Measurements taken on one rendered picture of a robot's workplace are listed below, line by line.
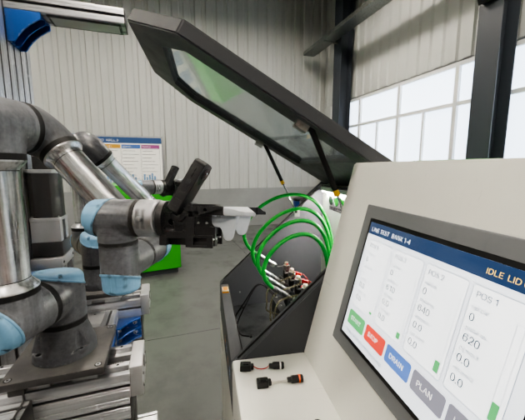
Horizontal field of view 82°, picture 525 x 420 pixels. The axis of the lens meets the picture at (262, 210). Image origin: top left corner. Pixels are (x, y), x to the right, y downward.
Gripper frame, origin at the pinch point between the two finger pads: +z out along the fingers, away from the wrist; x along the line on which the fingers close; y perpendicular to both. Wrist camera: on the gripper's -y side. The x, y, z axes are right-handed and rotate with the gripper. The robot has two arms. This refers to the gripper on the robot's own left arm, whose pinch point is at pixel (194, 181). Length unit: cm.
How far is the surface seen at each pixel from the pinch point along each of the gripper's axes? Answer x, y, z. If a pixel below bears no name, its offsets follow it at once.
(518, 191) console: 144, -25, -40
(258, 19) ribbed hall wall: -473, -308, 460
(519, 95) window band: 80, -112, 421
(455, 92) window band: -2, -124, 453
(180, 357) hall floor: -38, 152, 18
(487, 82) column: 50, -122, 386
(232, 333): 78, 41, -30
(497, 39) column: 49, -171, 383
